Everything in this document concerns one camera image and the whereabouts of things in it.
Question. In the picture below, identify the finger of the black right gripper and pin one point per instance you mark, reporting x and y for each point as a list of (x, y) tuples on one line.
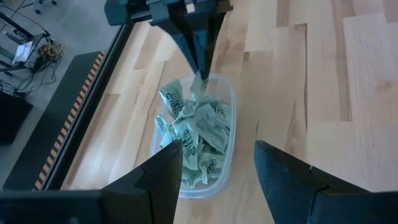
[(182, 40), (206, 40)]

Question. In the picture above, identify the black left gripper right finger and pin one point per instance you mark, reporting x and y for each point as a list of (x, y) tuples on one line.
[(280, 186)]

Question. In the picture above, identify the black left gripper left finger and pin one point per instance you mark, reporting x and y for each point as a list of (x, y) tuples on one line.
[(155, 186)]

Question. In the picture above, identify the clear plastic container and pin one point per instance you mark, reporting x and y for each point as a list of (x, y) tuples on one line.
[(228, 168)]

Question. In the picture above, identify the white paper sheet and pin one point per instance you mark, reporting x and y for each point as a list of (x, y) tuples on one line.
[(22, 53)]

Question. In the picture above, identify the black hazard-striped floor mat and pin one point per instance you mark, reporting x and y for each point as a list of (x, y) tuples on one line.
[(60, 109)]

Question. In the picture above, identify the black floor box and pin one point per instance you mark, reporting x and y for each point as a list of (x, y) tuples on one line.
[(14, 118)]

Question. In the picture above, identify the black aluminium table frame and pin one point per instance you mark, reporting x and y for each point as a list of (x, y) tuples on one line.
[(88, 109)]

